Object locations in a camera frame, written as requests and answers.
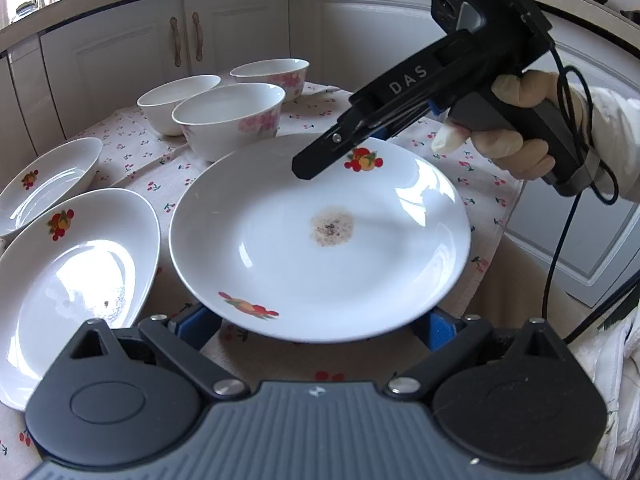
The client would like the person's right forearm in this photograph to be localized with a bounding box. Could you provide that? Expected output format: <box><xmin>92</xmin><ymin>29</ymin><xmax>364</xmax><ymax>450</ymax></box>
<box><xmin>575</xmin><ymin>80</ymin><xmax>640</xmax><ymax>203</ymax></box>

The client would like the black cable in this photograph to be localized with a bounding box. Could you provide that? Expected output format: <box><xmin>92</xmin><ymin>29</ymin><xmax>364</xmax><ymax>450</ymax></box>
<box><xmin>542</xmin><ymin>10</ymin><xmax>640</xmax><ymax>346</ymax></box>

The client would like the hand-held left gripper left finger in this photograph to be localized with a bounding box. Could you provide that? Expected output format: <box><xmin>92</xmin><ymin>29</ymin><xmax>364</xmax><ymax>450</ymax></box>
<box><xmin>70</xmin><ymin>305</ymin><xmax>251</xmax><ymax>403</ymax></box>

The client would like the person's right hand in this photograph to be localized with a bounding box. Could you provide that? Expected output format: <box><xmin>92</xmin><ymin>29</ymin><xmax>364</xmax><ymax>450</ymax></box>
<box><xmin>431</xmin><ymin>70</ymin><xmax>591</xmax><ymax>182</ymax></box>

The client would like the white cabinet door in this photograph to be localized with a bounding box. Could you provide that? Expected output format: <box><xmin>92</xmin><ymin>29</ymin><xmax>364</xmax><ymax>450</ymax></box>
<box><xmin>182</xmin><ymin>0</ymin><xmax>291</xmax><ymax>78</ymax></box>
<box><xmin>0</xmin><ymin>35</ymin><xmax>68</xmax><ymax>161</ymax></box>
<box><xmin>40</xmin><ymin>0</ymin><xmax>185</xmax><ymax>128</ymax></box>
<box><xmin>502</xmin><ymin>25</ymin><xmax>640</xmax><ymax>311</ymax></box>
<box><xmin>320</xmin><ymin>0</ymin><xmax>441</xmax><ymax>96</ymax></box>

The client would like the cherry print tablecloth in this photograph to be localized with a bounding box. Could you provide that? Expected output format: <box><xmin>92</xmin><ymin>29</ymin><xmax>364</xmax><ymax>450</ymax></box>
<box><xmin>0</xmin><ymin>80</ymin><xmax>526</xmax><ymax>480</ymax></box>

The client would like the brass cabinet handle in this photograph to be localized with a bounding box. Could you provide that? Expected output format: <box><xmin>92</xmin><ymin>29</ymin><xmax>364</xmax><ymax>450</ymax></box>
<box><xmin>169</xmin><ymin>16</ymin><xmax>182</xmax><ymax>67</ymax></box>
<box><xmin>191</xmin><ymin>11</ymin><xmax>204</xmax><ymax>61</ymax></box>

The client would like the small deep fruit-print plate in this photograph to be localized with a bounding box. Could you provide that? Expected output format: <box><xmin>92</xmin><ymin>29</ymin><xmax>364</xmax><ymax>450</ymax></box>
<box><xmin>0</xmin><ymin>137</ymin><xmax>104</xmax><ymax>238</ymax></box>

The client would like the white bowl pink floral print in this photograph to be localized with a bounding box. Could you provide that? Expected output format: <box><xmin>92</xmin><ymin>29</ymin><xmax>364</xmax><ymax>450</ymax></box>
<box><xmin>171</xmin><ymin>83</ymin><xmax>287</xmax><ymax>162</ymax></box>
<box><xmin>229</xmin><ymin>58</ymin><xmax>311</xmax><ymax>104</ymax></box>

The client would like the large white fruit-print plate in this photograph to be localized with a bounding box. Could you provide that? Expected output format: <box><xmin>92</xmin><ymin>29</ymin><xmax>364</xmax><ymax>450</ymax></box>
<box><xmin>169</xmin><ymin>132</ymin><xmax>472</xmax><ymax>345</ymax></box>

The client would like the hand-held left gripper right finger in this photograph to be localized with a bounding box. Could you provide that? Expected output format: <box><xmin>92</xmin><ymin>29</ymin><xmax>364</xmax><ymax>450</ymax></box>
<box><xmin>387</xmin><ymin>307</ymin><xmax>573</xmax><ymax>401</ymax></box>

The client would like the plain white bowl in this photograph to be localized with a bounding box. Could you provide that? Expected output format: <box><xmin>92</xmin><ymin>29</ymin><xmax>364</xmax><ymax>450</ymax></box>
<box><xmin>137</xmin><ymin>74</ymin><xmax>222</xmax><ymax>137</ymax></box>

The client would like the person's white clothing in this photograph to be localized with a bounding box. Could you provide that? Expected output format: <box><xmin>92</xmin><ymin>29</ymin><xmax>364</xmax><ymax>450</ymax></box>
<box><xmin>570</xmin><ymin>305</ymin><xmax>640</xmax><ymax>480</ymax></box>

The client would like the medium white fruit-print plate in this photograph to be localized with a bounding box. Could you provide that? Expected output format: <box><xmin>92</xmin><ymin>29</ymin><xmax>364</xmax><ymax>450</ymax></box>
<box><xmin>0</xmin><ymin>188</ymin><xmax>162</xmax><ymax>411</ymax></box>

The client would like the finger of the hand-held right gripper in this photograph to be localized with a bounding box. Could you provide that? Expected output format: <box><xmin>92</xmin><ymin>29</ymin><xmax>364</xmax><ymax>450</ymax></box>
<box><xmin>291</xmin><ymin>101</ymin><xmax>442</xmax><ymax>182</ymax></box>

